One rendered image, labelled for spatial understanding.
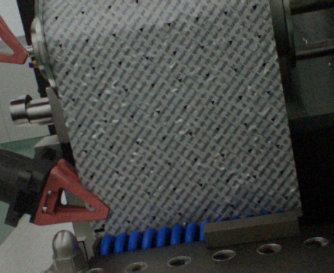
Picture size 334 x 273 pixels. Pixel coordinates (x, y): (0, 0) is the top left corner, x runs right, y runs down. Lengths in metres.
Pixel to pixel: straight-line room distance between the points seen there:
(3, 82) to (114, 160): 6.04
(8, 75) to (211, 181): 6.04
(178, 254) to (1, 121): 6.21
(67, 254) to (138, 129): 0.15
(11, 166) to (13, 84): 5.99
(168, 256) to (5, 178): 0.20
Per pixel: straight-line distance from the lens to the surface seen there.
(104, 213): 0.72
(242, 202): 0.71
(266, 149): 0.69
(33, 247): 1.17
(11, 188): 0.72
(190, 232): 0.69
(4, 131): 6.84
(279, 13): 0.67
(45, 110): 0.80
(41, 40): 0.69
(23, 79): 6.66
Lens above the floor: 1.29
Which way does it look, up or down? 13 degrees down
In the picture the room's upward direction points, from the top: 12 degrees counter-clockwise
